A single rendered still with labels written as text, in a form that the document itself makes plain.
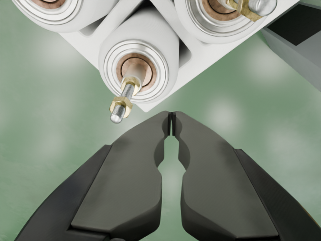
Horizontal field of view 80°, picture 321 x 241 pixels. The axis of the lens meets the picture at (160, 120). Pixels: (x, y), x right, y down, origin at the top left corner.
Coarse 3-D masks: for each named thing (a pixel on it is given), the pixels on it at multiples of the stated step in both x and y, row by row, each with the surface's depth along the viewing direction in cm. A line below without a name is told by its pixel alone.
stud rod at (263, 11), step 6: (234, 0) 13; (252, 0) 10; (258, 0) 9; (264, 0) 9; (270, 0) 9; (276, 0) 9; (252, 6) 10; (258, 6) 9; (264, 6) 9; (270, 6) 9; (276, 6) 9; (258, 12) 10; (264, 12) 9; (270, 12) 9
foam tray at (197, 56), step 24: (120, 0) 24; (144, 0) 32; (168, 0) 24; (288, 0) 23; (96, 24) 32; (120, 24) 28; (264, 24) 24; (96, 48) 28; (192, 48) 27; (216, 48) 27; (192, 72) 29; (168, 96) 32
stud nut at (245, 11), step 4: (240, 0) 11; (244, 0) 10; (248, 0) 10; (240, 4) 11; (244, 4) 10; (240, 8) 11; (244, 8) 10; (248, 8) 10; (240, 12) 11; (244, 12) 11; (248, 12) 11; (252, 12) 11; (248, 16) 11; (252, 16) 11; (256, 16) 11; (260, 16) 11; (252, 20) 11; (256, 20) 11
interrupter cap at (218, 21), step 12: (192, 0) 17; (204, 0) 17; (216, 0) 17; (192, 12) 18; (204, 12) 18; (216, 12) 18; (228, 12) 18; (204, 24) 18; (216, 24) 18; (228, 24) 18; (240, 24) 18; (252, 24) 18; (216, 36) 19; (228, 36) 19
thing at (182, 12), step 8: (176, 0) 18; (184, 0) 18; (176, 8) 19; (184, 8) 18; (184, 16) 19; (264, 16) 18; (184, 24) 19; (192, 24) 19; (256, 24) 18; (192, 32) 20; (200, 32) 19; (248, 32) 19; (200, 40) 20; (208, 40) 20; (216, 40) 20; (224, 40) 20; (232, 40) 20
